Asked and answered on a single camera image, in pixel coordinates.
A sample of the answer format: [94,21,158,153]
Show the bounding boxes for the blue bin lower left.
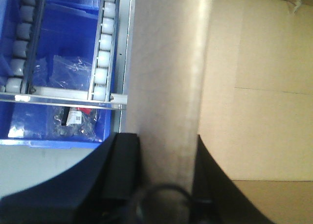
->
[0,0,119,149]

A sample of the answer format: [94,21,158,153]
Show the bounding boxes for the bagged parts with label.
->
[47,106,98,141]

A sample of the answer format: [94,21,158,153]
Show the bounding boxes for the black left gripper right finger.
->
[192,135,273,224]

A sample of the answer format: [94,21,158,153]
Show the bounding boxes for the white roller track far left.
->
[0,0,45,94]

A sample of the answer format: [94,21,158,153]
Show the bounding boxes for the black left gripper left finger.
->
[0,133,140,224]

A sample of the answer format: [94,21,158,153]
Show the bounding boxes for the white roller track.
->
[88,0,117,102]
[0,0,45,94]

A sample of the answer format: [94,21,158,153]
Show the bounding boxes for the metal shelf front rail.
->
[0,86,128,111]

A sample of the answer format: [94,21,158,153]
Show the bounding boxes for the clear plastic bag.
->
[32,55,92,91]

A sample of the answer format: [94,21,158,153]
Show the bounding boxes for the brown EcoFlow cardboard box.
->
[124,0,313,224]

